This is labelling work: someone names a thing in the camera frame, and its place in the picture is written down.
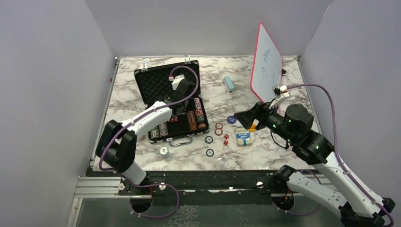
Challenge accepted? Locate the pink framed whiteboard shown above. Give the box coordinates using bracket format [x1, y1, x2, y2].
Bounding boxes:
[250, 23, 283, 102]

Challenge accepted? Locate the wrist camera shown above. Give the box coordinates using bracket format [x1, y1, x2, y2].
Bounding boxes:
[270, 84, 289, 109]
[168, 74, 185, 90]

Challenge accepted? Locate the white chip stack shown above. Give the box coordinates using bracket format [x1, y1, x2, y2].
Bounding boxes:
[159, 147, 170, 158]

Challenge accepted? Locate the blue brown chip row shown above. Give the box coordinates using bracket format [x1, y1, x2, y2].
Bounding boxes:
[158, 122, 168, 137]

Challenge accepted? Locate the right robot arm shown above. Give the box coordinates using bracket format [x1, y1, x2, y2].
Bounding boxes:
[235, 102, 395, 227]

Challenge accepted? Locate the blue fifty chip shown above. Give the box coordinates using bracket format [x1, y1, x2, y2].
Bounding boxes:
[204, 136, 214, 144]
[205, 149, 215, 157]

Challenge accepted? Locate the light blue eraser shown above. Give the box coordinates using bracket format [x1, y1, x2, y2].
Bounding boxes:
[224, 76, 235, 94]

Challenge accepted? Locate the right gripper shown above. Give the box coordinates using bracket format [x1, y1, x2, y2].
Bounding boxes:
[234, 98, 296, 144]

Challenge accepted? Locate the aluminium rail frame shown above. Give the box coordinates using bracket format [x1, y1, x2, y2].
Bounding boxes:
[65, 170, 345, 227]

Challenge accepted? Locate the red five chip upper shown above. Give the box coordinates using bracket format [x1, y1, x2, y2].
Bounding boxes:
[215, 122, 223, 129]

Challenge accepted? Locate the blue fifty chip lower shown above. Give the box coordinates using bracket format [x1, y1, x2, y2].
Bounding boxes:
[205, 149, 215, 157]

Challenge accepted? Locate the green chip row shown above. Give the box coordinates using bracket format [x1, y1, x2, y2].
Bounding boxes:
[150, 126, 160, 140]

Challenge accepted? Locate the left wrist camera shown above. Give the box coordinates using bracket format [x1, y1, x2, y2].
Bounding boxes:
[168, 74, 185, 90]

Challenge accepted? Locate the blue small blind button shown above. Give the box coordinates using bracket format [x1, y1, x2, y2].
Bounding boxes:
[227, 115, 237, 124]

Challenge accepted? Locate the black poker case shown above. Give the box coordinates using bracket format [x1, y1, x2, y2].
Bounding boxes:
[134, 60, 210, 143]

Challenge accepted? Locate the blue boxed card deck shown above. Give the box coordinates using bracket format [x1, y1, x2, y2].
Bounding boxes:
[235, 128, 253, 147]

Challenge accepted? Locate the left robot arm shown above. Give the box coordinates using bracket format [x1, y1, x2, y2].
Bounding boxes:
[96, 79, 199, 194]

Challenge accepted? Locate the orange chip row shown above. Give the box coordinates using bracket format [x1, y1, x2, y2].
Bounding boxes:
[187, 111, 198, 131]

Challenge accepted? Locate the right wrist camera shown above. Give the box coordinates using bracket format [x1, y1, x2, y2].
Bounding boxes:
[270, 84, 289, 109]

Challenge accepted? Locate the blue fifty chip upper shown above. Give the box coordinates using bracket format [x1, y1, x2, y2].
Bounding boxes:
[204, 136, 214, 144]

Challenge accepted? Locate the orange big blind button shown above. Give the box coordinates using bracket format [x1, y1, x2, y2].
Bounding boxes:
[249, 124, 256, 132]

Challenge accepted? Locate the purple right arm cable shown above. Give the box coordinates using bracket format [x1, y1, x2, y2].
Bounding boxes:
[271, 83, 396, 227]

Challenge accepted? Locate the purple red chip row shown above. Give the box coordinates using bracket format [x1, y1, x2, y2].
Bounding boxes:
[193, 97, 207, 130]

